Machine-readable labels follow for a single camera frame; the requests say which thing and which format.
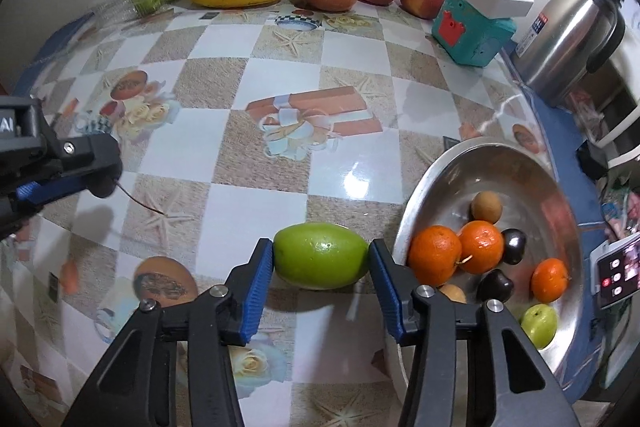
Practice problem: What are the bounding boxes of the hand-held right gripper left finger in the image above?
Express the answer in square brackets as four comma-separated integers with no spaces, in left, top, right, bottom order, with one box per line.
[62,238,275,427]

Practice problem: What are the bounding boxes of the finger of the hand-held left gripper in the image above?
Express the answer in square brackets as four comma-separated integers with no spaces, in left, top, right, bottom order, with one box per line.
[0,180,87,238]
[49,133,123,188]

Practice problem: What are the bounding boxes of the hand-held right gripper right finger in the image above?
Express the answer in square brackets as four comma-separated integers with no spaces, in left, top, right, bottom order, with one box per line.
[368,238,583,427]

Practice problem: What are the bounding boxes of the small orange tangerine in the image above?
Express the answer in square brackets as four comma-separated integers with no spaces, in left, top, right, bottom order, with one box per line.
[531,258,571,304]

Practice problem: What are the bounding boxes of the round metal basin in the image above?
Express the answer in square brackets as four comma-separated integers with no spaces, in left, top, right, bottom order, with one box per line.
[385,138,586,400]

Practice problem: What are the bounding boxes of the white phone stand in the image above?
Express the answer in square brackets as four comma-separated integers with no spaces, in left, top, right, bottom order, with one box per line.
[589,249,604,309]

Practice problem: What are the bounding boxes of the smartphone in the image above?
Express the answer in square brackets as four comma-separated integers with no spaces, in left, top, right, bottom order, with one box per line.
[595,232,640,310]

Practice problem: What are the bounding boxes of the black power adapter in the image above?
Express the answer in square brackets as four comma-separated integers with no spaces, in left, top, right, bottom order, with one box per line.
[579,144,608,182]

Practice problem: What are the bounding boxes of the colourful small package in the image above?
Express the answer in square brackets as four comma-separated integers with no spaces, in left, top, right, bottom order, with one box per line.
[600,187,640,240]

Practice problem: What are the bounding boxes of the clear plastic bag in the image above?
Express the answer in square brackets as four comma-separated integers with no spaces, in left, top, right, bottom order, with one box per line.
[570,89,606,142]

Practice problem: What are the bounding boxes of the white chair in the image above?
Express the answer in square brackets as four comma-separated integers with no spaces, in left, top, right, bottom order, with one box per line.
[597,57,640,168]

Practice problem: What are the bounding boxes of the teal plastic box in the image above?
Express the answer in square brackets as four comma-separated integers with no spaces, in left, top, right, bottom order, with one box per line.
[431,0,517,68]

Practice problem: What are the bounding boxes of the steel thermos jug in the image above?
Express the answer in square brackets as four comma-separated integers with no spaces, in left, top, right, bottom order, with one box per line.
[510,0,627,108]

